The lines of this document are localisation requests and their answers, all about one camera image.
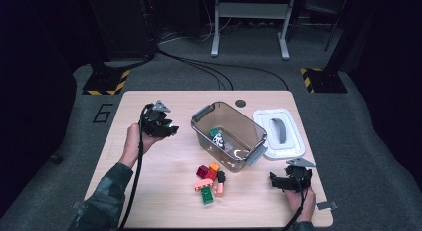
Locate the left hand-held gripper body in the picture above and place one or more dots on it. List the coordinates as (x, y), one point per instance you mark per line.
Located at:
(154, 121)

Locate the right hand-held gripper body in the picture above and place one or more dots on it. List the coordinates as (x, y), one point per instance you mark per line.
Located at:
(298, 179)

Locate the teal blue toy brick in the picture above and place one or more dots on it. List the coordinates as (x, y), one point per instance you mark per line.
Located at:
(214, 132)

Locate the white toy car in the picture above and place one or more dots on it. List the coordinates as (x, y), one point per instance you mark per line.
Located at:
(218, 140)

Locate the maroon toy brick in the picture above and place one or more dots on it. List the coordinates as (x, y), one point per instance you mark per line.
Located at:
(202, 171)

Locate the orange toy brick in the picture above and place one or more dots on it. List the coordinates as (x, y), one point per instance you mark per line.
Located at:
(214, 166)

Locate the black toy brick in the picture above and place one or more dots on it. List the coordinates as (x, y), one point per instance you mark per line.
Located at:
(221, 177)

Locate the salmon toy brick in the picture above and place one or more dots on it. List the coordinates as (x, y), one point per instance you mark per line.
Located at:
(219, 189)

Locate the red toy brick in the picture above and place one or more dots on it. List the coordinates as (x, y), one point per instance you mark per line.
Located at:
(211, 175)

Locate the long pink toy brick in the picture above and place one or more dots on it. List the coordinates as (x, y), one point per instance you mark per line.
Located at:
(203, 183)

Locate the grey transparent storage box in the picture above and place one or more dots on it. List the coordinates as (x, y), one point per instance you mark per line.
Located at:
(239, 123)

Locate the green toy brick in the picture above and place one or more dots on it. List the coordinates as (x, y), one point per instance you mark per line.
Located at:
(207, 194)

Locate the person's right hand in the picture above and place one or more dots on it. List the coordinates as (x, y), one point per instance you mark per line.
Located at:
(310, 202)

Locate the person's left hand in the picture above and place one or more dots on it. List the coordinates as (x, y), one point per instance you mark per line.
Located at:
(132, 141)

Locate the dark round table grommet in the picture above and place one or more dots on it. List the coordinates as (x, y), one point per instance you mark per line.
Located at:
(240, 103)

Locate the black equipment cabinet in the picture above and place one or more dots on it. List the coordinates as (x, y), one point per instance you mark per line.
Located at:
(122, 25)

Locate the small dark floor object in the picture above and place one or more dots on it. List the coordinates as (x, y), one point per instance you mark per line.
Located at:
(55, 159)

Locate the dark curtain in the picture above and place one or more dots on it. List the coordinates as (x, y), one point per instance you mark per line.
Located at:
(391, 91)
(33, 91)

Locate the white metal stand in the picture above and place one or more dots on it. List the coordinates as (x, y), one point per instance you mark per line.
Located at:
(252, 10)

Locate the dark metal stand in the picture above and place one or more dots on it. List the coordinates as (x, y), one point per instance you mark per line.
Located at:
(333, 38)

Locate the grey metal bracket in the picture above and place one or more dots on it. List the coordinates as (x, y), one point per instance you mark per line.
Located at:
(77, 204)
(327, 205)

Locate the black yellow striped base plate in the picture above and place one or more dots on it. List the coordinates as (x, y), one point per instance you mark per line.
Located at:
(326, 81)
(106, 81)

